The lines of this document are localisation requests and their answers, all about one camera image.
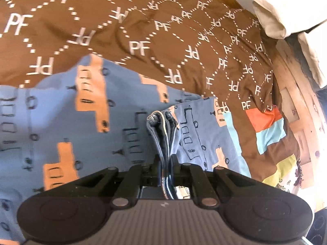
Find wooden bed frame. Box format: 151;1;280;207
214;0;327;206

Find brown patterned blanket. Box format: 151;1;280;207
0;0;300;188

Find blue pants with orange print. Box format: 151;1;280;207
0;55;252;245

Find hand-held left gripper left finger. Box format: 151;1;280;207
74;156;162;208

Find cream hanging cloth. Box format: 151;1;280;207
297;22;327;88
252;0;327;40

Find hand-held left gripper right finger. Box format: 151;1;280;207
169;154;256;208

